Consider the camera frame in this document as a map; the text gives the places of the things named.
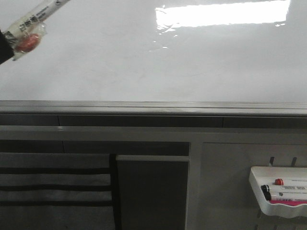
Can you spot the red capped marker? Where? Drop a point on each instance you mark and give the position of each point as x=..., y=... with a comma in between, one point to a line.
x=290, y=182

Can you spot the white taped marker pen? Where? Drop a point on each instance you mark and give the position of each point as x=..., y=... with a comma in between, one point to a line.
x=25, y=34

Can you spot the white plastic marker tray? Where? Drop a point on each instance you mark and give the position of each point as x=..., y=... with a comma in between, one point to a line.
x=267, y=175

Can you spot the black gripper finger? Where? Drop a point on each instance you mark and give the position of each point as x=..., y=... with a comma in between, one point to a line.
x=6, y=51

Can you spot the grey striped fabric organizer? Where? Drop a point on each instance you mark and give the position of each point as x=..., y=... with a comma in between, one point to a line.
x=57, y=192

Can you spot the dark grey panel board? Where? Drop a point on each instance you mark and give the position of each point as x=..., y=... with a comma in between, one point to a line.
x=153, y=192

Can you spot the white whiteboard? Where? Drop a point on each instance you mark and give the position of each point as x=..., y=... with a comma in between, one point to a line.
x=199, y=56

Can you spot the white metal frame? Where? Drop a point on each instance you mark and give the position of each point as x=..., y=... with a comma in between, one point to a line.
x=196, y=137

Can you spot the pink eraser pad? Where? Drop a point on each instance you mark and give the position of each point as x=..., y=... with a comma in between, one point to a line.
x=289, y=203

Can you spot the black capped marker upper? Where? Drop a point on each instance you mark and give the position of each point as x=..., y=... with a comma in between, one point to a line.
x=284, y=189

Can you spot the black capped marker lower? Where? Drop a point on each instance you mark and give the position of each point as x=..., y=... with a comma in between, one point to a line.
x=282, y=196

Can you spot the black capped marker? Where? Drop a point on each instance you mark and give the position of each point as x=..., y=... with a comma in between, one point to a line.
x=282, y=196
x=284, y=189

